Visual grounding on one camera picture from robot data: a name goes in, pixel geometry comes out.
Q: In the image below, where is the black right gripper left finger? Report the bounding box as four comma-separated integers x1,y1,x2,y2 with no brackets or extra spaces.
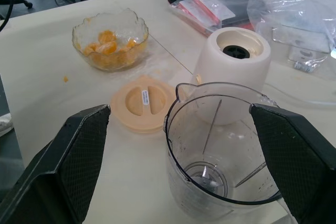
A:
0,104,111,224

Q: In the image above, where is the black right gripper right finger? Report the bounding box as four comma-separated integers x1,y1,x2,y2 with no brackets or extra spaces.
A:
248,103,336,224

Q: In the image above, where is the peach blender lid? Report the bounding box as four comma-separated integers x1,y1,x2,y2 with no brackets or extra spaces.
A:
110,75,179,133

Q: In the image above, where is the clear plastic blender jar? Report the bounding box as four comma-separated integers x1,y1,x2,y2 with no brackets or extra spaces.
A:
164,81,289,217

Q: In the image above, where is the small bag of metal screws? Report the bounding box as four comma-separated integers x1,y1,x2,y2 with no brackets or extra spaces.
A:
287,60,320,74

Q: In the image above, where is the cream blender motor base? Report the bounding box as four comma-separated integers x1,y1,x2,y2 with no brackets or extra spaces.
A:
193,27,272,126

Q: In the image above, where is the clear crinkled plastic bag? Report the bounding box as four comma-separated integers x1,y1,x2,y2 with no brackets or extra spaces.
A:
248,0,336,74

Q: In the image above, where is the scalloped clear glass bowl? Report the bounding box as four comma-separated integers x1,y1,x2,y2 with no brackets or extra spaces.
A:
72,8,150,72

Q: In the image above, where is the red and white packet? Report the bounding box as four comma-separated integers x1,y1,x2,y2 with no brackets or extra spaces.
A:
191,0,235,25
178,0,219,29

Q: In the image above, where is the clear bag with red packets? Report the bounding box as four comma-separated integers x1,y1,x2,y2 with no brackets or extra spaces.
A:
169,0,263,38

